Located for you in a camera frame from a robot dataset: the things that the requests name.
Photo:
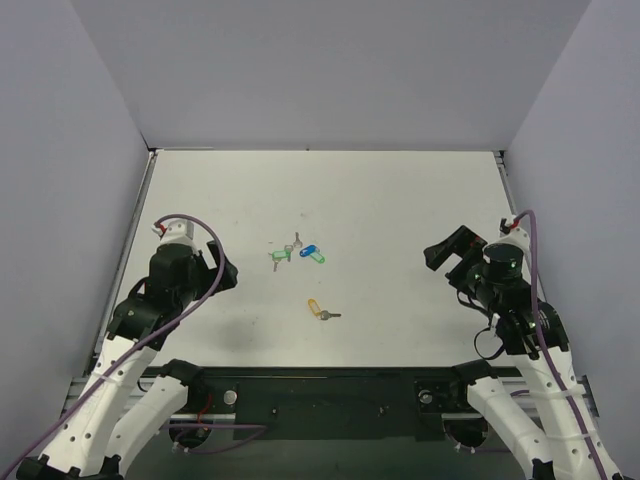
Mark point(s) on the green key tag left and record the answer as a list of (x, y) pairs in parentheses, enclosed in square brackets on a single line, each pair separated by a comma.
[(280, 255)]

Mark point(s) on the green key tag right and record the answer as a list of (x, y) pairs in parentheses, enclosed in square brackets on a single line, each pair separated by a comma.
[(317, 257)]

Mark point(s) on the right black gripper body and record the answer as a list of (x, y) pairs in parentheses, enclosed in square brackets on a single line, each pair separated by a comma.
[(463, 258)]

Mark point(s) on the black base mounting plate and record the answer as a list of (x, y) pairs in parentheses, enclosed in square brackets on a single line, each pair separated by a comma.
[(425, 403)]

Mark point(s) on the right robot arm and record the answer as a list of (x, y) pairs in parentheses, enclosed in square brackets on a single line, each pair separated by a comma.
[(563, 442)]

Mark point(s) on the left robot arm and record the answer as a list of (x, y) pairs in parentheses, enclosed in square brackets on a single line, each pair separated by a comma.
[(98, 437)]

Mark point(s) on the green key tag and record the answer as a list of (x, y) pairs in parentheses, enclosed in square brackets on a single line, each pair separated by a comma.
[(317, 257), (280, 255)]

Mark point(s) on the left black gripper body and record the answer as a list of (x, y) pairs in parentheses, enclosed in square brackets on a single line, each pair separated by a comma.
[(209, 270)]

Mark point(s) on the blue key tag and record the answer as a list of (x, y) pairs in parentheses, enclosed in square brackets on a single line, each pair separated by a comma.
[(308, 251)]

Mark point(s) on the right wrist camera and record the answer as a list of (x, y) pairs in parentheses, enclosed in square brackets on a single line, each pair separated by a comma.
[(511, 233)]

